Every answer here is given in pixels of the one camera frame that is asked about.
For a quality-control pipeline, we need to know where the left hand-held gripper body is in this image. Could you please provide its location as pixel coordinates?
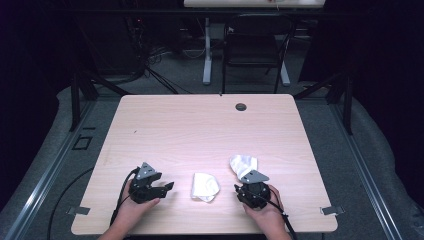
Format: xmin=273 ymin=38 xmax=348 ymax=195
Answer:
xmin=128 ymin=162 xmax=163 ymax=205

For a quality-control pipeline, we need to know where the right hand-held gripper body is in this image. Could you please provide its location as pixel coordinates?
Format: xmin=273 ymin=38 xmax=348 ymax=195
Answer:
xmin=234 ymin=169 xmax=272 ymax=211

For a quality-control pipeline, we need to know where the white cloth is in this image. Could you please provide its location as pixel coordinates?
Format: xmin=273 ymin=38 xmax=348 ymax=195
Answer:
xmin=229 ymin=154 xmax=259 ymax=181
xmin=190 ymin=172 xmax=221 ymax=203

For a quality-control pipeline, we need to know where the person's left hand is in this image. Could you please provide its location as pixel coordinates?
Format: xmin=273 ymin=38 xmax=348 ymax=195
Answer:
xmin=112 ymin=195 xmax=161 ymax=235

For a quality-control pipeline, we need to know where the person's right hand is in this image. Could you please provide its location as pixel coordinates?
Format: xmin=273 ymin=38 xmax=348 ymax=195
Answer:
xmin=242 ymin=184 xmax=285 ymax=233

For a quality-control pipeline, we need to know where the black metal stand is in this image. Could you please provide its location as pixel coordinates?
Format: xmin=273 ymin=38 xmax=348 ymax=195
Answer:
xmin=68 ymin=70 xmax=132 ymax=133
xmin=293 ymin=71 xmax=354 ymax=136

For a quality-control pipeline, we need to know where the black folding chair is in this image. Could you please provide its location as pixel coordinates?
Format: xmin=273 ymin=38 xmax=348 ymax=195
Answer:
xmin=220 ymin=13 xmax=298 ymax=95

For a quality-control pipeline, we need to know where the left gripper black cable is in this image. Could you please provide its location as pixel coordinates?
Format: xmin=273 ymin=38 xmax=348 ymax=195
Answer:
xmin=109 ymin=167 xmax=140 ymax=228

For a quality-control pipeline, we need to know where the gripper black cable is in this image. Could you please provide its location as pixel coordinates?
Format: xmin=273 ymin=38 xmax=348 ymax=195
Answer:
xmin=109 ymin=167 xmax=140 ymax=228
xmin=257 ymin=191 xmax=299 ymax=240

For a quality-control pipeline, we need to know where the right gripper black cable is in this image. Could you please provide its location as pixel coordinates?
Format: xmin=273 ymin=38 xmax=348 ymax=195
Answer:
xmin=257 ymin=191 xmax=299 ymax=240

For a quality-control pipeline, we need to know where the grey metal bracket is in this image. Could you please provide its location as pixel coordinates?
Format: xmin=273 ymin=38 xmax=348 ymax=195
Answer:
xmin=66 ymin=206 xmax=91 ymax=216
xmin=319 ymin=205 xmax=346 ymax=216

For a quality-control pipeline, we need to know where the black cable on floor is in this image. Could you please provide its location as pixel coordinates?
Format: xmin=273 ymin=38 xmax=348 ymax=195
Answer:
xmin=46 ymin=167 xmax=95 ymax=240

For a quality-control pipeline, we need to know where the aluminium floor rail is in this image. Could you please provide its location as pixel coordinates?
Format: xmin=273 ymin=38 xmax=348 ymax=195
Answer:
xmin=328 ymin=103 xmax=405 ymax=240
xmin=3 ymin=99 xmax=98 ymax=240

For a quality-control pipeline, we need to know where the bundle of dark cables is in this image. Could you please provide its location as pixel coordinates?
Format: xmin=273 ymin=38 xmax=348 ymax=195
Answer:
xmin=124 ymin=14 xmax=208 ymax=95

